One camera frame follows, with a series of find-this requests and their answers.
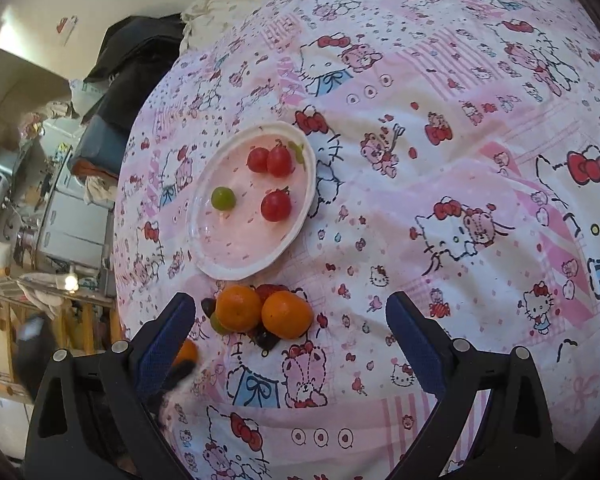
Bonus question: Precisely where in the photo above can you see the small orange mandarin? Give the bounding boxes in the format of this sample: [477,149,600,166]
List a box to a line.
[173,338,198,366]

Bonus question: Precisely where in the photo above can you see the dark purple grape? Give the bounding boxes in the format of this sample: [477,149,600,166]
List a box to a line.
[201,298,216,318]

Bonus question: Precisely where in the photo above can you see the large red tomato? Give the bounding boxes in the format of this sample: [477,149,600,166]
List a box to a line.
[254,284,288,304]

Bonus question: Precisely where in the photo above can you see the green grape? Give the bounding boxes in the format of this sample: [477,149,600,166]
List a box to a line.
[209,313,232,336]
[210,186,236,211]

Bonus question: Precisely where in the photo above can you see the red cherry tomato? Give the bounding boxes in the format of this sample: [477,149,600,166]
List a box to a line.
[247,148,270,174]
[260,188,292,222]
[266,143,292,178]

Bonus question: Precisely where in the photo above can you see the wooden rack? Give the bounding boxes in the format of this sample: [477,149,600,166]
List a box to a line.
[0,268,122,403]

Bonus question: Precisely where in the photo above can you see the pink strawberry pattern plate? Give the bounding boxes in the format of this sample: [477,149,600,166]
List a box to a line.
[188,122,316,281]

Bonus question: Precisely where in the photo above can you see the grey storage drawers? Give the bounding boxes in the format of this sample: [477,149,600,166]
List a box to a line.
[36,152,114,270]

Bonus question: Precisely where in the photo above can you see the blue orange cushion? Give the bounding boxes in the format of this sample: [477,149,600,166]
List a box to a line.
[68,115,129,180]

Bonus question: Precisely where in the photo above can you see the pink Hello Kitty bedsheet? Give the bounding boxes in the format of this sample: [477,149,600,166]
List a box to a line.
[114,0,600,479]

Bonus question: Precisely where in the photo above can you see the black jacket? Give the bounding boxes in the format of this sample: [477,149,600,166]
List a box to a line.
[84,14,184,132]

